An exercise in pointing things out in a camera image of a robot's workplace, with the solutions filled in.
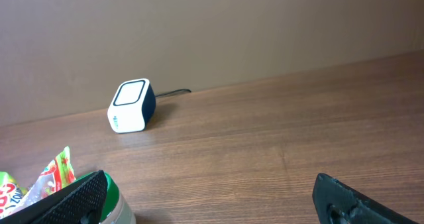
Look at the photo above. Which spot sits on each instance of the green lid jar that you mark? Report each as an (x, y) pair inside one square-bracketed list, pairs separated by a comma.
[(116, 204)]

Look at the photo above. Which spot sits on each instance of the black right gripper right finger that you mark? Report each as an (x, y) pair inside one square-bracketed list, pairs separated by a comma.
[(336, 202)]

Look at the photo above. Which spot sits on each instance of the green Haribo candy bag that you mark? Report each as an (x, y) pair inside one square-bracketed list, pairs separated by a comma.
[(58, 174)]

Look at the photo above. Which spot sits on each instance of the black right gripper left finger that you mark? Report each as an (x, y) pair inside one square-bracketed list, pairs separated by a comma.
[(80, 202)]

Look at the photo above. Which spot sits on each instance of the white barcode scanner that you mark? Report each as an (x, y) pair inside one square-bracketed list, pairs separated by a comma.
[(132, 107)]

